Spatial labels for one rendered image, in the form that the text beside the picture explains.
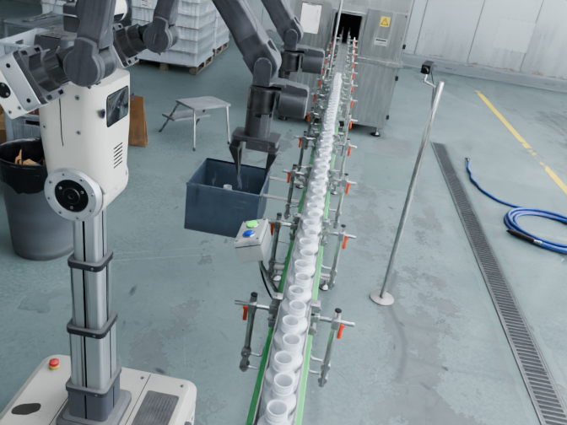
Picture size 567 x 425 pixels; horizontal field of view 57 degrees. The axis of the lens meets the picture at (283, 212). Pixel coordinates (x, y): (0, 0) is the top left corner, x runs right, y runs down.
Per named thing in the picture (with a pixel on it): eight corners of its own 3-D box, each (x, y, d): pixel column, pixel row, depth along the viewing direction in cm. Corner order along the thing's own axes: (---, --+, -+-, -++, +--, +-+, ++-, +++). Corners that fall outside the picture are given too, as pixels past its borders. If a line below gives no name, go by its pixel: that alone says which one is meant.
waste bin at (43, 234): (61, 271, 308) (55, 171, 280) (-12, 257, 311) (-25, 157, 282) (95, 235, 349) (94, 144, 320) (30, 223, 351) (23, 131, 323)
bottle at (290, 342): (263, 405, 111) (273, 344, 104) (270, 384, 116) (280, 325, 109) (291, 412, 110) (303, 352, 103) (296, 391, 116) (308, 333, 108)
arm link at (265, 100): (252, 78, 113) (247, 83, 108) (283, 83, 113) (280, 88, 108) (248, 109, 116) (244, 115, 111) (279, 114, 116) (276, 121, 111)
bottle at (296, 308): (274, 369, 121) (284, 312, 113) (273, 352, 126) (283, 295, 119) (300, 371, 121) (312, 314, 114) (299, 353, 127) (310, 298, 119)
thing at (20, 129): (66, 151, 355) (65, 119, 345) (4, 142, 353) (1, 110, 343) (95, 124, 410) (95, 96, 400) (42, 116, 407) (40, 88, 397)
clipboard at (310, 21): (317, 34, 588) (322, 3, 573) (297, 31, 589) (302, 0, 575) (318, 34, 591) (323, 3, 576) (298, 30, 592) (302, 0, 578)
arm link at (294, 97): (261, 49, 112) (255, 56, 104) (315, 58, 112) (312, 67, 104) (255, 104, 118) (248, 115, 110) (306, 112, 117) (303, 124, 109)
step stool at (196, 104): (194, 126, 576) (197, 88, 558) (230, 144, 541) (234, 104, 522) (157, 131, 544) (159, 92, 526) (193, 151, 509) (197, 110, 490)
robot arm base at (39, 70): (62, 96, 122) (34, 46, 118) (90, 84, 120) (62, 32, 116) (41, 105, 114) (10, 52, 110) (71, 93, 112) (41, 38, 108)
